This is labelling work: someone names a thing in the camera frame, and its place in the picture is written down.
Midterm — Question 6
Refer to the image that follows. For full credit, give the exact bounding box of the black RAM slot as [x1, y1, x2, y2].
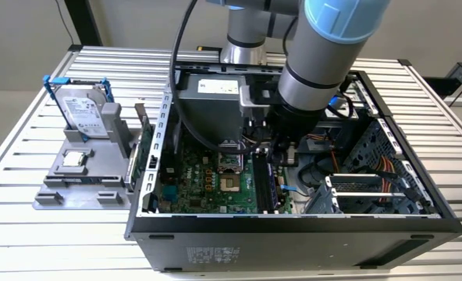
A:
[253, 150, 268, 214]
[257, 150, 273, 214]

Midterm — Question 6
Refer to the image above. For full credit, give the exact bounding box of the metal socket cover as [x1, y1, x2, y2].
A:
[217, 139, 244, 174]

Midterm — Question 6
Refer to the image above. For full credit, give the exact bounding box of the grey power supply unit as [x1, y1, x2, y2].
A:
[173, 73, 252, 145]

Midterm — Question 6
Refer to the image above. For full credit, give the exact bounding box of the silver metal drive cage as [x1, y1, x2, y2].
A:
[324, 74, 374, 124]

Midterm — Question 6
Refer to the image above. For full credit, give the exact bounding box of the CPU socket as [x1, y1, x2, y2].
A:
[219, 174, 244, 194]

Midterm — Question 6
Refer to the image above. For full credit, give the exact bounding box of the grey metal disk bay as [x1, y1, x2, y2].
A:
[304, 172, 432, 215]

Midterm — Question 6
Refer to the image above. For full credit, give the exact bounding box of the green motherboard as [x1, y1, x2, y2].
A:
[155, 145, 295, 215]

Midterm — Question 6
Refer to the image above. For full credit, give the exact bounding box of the black open PC case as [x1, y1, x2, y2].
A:
[124, 60, 462, 273]

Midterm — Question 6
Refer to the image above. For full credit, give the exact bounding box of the grey plastic parts rack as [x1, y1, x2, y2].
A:
[34, 101, 148, 210]

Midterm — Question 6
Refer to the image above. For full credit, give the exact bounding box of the hard disk in blue carrier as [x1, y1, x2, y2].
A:
[43, 74, 118, 142]

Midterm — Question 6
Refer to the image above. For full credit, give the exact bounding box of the silver CPU chip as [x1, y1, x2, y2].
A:
[64, 149, 88, 166]

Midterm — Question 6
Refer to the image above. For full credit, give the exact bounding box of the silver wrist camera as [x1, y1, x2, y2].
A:
[239, 84, 275, 109]

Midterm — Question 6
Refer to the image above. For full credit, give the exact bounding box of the black cable with blue plug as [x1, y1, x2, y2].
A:
[324, 87, 357, 120]

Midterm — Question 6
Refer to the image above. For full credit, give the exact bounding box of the thin orange wire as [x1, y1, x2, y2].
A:
[329, 145, 341, 174]

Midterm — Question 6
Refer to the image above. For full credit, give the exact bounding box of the thick black cable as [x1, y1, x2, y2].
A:
[169, 0, 273, 155]

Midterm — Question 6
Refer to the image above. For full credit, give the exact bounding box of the black round cable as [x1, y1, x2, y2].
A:
[299, 157, 336, 196]

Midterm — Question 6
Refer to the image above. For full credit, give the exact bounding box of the blue wire with connector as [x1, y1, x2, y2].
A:
[280, 184, 312, 196]

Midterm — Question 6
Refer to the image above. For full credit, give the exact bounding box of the orange yellow red wire bundle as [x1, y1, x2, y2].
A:
[373, 155, 398, 204]

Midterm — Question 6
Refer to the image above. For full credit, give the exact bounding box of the black flat cable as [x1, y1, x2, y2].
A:
[351, 165, 432, 205]

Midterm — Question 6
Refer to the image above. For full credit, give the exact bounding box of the graphics card with metal bracket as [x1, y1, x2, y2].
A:
[124, 101, 157, 191]

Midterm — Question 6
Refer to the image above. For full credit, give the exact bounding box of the black vertical frame post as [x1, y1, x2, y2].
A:
[62, 0, 104, 47]

